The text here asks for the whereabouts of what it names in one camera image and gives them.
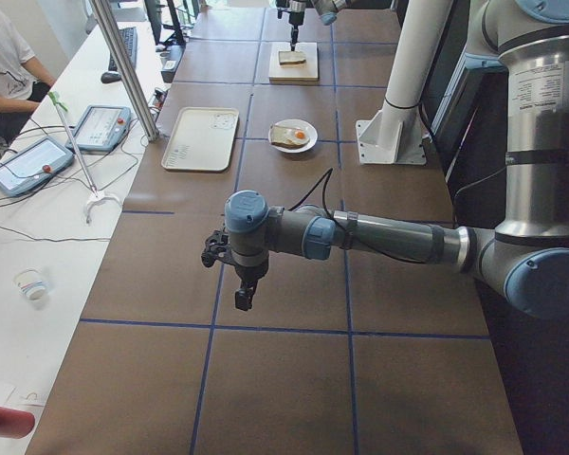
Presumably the far teach pendant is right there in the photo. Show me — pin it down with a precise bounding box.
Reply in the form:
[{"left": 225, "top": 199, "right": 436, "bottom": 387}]
[{"left": 72, "top": 105, "right": 132, "bottom": 154}]

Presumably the cream bear tray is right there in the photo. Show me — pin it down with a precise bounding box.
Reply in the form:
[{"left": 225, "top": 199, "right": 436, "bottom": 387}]
[{"left": 161, "top": 107, "right": 239, "bottom": 173}]

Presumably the near teach pendant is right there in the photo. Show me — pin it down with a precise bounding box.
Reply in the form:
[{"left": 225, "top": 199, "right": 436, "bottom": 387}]
[{"left": 0, "top": 136, "right": 74, "bottom": 197}]

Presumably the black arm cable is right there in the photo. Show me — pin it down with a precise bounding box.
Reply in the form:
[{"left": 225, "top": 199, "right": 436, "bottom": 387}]
[{"left": 284, "top": 168, "right": 428, "bottom": 263}]

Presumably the bread slice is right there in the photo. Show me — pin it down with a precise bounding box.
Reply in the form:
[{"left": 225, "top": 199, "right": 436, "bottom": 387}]
[
  {"left": 277, "top": 50, "right": 306, "bottom": 66},
  {"left": 270, "top": 125, "right": 294, "bottom": 149}
]

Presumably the black computer mouse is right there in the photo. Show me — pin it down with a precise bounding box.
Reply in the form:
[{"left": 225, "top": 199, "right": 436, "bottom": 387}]
[{"left": 101, "top": 71, "right": 121, "bottom": 84}]

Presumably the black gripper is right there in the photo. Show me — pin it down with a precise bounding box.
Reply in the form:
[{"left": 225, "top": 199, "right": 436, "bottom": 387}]
[
  {"left": 288, "top": 9, "right": 303, "bottom": 51},
  {"left": 234, "top": 263, "right": 268, "bottom": 311}
]

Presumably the paper cup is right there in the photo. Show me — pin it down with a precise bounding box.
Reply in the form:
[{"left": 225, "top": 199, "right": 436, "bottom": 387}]
[{"left": 13, "top": 268, "right": 48, "bottom": 301}]

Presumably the black keyboard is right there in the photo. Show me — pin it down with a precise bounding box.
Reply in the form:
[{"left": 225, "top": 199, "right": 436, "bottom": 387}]
[{"left": 119, "top": 27, "right": 138, "bottom": 67}]

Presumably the white round plate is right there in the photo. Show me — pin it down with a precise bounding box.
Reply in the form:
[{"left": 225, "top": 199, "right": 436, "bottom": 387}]
[{"left": 268, "top": 119, "right": 318, "bottom": 154}]

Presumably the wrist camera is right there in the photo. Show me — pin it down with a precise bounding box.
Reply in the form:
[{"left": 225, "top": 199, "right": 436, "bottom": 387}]
[{"left": 201, "top": 230, "right": 231, "bottom": 268}]

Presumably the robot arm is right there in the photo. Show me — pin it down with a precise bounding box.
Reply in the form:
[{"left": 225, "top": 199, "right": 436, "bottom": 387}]
[
  {"left": 202, "top": 1, "right": 569, "bottom": 319},
  {"left": 275, "top": 0, "right": 354, "bottom": 51}
]

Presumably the wooden cutting board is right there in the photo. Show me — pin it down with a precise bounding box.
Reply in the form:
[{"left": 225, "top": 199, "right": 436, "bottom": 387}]
[{"left": 268, "top": 42, "right": 320, "bottom": 83}]

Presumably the teach pendant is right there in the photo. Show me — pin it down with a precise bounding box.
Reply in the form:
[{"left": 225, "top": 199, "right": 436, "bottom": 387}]
[
  {"left": 0, "top": 136, "right": 74, "bottom": 197},
  {"left": 72, "top": 105, "right": 132, "bottom": 154}
]

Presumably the bread slice on plate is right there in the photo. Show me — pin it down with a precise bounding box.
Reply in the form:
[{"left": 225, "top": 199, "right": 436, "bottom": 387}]
[{"left": 270, "top": 125, "right": 294, "bottom": 149}]

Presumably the white desk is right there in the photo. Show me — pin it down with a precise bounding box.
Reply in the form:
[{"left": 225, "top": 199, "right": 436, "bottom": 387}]
[{"left": 0, "top": 21, "right": 191, "bottom": 455}]

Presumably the black monitor screen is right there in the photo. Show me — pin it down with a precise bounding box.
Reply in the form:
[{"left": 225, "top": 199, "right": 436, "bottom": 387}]
[{"left": 422, "top": 1, "right": 507, "bottom": 197}]

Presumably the fried egg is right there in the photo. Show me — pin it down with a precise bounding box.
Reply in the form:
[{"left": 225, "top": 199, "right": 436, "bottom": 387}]
[{"left": 284, "top": 128, "right": 309, "bottom": 148}]

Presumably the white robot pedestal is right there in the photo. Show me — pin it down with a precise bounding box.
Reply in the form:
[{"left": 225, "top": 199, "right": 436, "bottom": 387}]
[{"left": 356, "top": 0, "right": 453, "bottom": 165}]

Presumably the red cylinder object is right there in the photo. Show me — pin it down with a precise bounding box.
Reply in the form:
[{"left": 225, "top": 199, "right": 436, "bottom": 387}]
[{"left": 0, "top": 407, "right": 36, "bottom": 439}]

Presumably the aluminium frame post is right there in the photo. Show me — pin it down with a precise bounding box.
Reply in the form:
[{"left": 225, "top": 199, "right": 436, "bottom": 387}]
[{"left": 89, "top": 0, "right": 159, "bottom": 142}]

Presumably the seated person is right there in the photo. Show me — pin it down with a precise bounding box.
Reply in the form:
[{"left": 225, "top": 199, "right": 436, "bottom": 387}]
[{"left": 0, "top": 10, "right": 56, "bottom": 144}]

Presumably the reacher grabber tool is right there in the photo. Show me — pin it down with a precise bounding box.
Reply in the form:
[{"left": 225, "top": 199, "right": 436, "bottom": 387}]
[{"left": 48, "top": 91, "right": 122, "bottom": 225}]

